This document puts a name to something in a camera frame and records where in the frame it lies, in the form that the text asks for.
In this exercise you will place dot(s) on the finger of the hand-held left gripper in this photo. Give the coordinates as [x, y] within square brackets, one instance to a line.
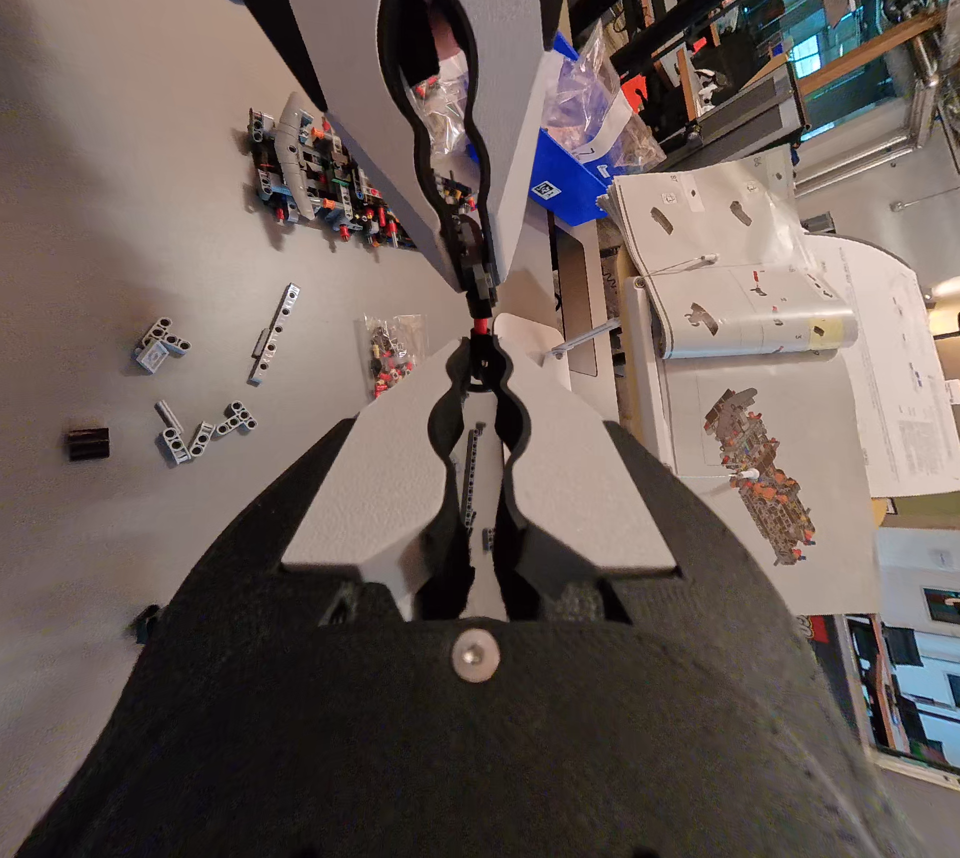
[510, 47]
[345, 47]

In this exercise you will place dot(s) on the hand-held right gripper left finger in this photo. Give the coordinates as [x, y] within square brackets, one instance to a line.
[375, 490]

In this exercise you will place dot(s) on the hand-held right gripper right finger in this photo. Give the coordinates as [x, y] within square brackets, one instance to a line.
[592, 498]

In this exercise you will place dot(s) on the colourful lego chassis assembly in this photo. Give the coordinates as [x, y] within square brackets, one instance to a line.
[300, 152]

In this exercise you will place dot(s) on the clear bag of lego pins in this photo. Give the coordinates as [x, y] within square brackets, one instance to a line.
[394, 355]

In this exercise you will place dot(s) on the group of light grey lego pieces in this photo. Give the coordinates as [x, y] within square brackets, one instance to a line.
[161, 340]

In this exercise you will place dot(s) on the black rounded lego piece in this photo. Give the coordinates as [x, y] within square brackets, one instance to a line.
[148, 622]

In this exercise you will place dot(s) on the lego instruction booklet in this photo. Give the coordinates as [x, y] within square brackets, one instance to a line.
[750, 258]

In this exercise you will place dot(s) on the black curved lego tile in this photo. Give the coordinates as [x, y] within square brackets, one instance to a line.
[88, 444]

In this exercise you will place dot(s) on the person's left hand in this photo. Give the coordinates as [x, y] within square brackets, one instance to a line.
[448, 32]

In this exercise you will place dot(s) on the large clear plastic bag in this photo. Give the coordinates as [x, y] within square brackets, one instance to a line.
[585, 100]

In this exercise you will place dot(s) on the clear bag white label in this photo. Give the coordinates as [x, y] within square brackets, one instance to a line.
[442, 115]

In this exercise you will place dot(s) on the blue plastic bin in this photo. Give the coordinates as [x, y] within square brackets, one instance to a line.
[585, 197]

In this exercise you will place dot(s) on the framed poster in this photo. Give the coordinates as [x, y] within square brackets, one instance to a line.
[900, 685]

